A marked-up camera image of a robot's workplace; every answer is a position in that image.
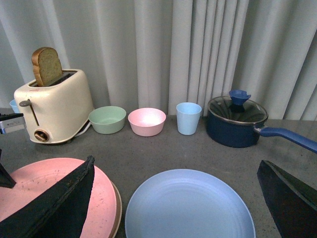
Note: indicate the dark blue saucepan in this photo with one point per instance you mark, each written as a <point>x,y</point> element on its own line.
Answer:
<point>246,135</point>

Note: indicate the pink bowl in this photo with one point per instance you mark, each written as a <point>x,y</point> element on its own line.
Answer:
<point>147,122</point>

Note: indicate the green bowl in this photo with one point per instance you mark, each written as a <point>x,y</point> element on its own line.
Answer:
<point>108,120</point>

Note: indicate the light blue cup behind toaster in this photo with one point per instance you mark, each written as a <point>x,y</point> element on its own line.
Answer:
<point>14,106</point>

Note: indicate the glass lid with blue knob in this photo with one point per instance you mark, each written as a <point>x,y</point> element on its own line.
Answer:
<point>237,108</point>

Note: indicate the other arm gripper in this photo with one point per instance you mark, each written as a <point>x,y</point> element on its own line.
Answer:
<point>9,123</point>

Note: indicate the light blue plate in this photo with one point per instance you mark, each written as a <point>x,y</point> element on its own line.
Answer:
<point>185,203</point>

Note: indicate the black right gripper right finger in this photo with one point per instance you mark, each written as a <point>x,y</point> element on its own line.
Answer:
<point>291,202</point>

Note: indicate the cream toaster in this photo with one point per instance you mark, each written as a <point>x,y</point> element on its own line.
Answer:
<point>56,113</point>

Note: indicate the brown bread slice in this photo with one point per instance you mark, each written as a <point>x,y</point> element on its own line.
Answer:
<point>46,66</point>

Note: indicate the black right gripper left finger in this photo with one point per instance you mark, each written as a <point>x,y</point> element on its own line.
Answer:
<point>59,212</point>

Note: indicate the grey curtain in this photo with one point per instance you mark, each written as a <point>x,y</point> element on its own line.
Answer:
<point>158,53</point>

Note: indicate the pink plate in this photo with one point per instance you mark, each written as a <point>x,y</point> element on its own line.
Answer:
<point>33,179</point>

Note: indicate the cream plate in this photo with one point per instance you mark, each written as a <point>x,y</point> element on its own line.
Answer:
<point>118,216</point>

